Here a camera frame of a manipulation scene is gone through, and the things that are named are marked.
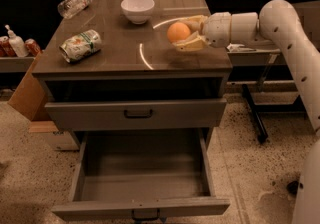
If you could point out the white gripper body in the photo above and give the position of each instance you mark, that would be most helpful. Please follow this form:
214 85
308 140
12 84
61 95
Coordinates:
217 29

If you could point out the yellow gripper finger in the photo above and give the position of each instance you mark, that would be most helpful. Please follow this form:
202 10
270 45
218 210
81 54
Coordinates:
194 42
195 23

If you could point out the orange fruit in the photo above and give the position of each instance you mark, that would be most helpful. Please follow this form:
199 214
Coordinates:
178 31

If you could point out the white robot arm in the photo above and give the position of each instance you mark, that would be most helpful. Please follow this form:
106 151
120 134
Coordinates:
277 24

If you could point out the grey drawer cabinet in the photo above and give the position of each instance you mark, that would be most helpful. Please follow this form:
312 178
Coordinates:
136 62

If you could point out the closed upper drawer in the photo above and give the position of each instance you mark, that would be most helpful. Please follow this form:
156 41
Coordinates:
134 115

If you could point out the open lower drawer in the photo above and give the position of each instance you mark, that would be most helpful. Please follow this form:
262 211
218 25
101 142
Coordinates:
143 175

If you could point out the folded white cloth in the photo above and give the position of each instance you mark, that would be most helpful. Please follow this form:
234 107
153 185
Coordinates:
237 48

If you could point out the white ceramic bowl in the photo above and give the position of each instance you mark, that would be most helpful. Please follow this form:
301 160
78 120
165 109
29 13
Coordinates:
138 11

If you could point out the green white soda can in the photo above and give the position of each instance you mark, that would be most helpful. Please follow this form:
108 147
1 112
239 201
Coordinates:
81 46

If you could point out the clear plastic bottle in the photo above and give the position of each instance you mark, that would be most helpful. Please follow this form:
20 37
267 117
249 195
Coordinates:
69 8

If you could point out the red soda can right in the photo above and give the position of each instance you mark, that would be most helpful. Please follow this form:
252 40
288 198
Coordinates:
33 47

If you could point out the red soda can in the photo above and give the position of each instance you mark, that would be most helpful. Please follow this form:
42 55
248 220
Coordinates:
4 43
33 47

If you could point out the brown cardboard box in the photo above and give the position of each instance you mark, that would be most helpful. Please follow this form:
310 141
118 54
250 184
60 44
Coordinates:
29 98

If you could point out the black office chair base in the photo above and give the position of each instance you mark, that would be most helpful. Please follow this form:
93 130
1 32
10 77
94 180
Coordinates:
292 187

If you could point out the white pump bottle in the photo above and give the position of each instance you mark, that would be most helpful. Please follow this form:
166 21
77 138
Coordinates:
17 43

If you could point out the red soda can left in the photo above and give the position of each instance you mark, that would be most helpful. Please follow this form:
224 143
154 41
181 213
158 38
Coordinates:
4 43

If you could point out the black table leg frame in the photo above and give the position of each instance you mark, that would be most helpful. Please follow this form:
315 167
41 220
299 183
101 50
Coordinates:
257 109

